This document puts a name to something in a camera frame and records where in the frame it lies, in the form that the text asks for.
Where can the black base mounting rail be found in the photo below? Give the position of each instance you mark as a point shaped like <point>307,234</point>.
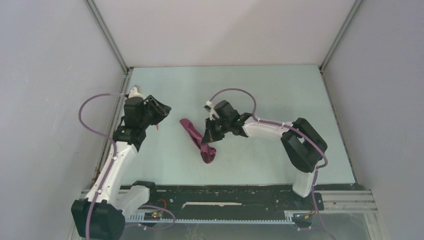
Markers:
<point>232,202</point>

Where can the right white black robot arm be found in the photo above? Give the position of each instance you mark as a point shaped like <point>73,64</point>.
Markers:
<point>304,147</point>

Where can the maroon cloth napkin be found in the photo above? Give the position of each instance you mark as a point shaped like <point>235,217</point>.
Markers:
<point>207,152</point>

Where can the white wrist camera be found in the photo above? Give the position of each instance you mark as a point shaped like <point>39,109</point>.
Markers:
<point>210,107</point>
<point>135,91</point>

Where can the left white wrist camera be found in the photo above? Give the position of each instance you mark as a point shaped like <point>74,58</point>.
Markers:
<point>135,91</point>

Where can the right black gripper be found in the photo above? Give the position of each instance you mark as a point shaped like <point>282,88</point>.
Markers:
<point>210,136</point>

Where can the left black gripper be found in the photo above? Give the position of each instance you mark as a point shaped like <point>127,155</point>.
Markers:
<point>161,111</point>

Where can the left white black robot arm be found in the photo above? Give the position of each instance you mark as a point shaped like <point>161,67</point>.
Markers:
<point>102,213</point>

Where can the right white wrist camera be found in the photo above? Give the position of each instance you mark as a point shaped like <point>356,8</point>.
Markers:
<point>210,107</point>

